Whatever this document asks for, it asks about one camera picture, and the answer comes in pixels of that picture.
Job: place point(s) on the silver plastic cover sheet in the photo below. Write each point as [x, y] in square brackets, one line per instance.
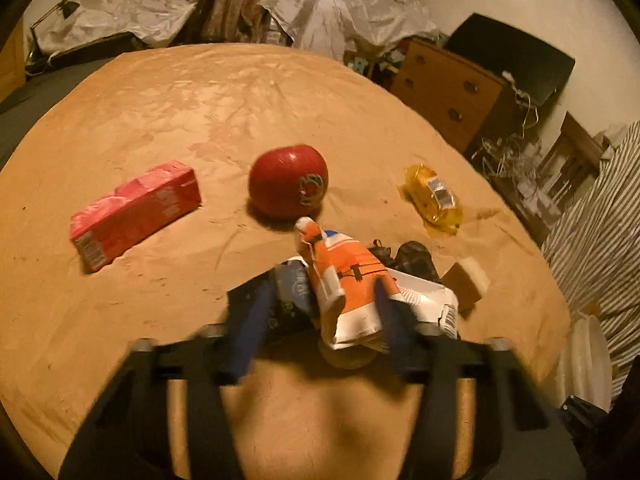
[340, 20]
[125, 10]

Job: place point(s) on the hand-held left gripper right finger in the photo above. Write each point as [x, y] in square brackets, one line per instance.
[395, 330]

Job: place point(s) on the striped hanging shirt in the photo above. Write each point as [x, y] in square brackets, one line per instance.
[600, 235]

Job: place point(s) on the dark blue packet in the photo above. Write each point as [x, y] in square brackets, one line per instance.
[292, 285]

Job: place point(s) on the black television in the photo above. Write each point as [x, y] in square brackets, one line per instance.
[510, 55]

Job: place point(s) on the red carton box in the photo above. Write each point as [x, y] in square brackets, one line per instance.
[135, 210]

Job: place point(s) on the wooden bed headboard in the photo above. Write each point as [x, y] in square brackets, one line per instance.
[12, 65]

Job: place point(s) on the yellow plastic wrapper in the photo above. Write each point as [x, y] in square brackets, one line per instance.
[430, 205]

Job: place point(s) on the wooden drawer dresser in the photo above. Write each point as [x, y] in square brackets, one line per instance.
[440, 90]

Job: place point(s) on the red apple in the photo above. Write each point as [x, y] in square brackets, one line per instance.
[280, 180]

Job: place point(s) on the orange white paper carton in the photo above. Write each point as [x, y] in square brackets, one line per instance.
[350, 280]

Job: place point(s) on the dark wooden side table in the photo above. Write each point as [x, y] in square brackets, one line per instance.
[530, 220]

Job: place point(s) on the beige sponge block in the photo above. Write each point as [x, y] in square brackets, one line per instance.
[462, 285]

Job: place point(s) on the dark grey bed sheet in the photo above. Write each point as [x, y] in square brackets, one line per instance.
[40, 95]

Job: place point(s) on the black plaid cloth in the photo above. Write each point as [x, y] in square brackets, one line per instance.
[415, 260]

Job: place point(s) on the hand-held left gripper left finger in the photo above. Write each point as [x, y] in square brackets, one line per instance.
[247, 330]

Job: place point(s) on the small wooden chair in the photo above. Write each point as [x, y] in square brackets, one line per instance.
[360, 64]

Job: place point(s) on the brown wooden chair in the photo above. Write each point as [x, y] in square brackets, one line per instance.
[575, 145]

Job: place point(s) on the black desk lamp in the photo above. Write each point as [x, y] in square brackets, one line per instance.
[67, 7]

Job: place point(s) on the white plastic basin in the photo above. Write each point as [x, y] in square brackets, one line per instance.
[590, 360]

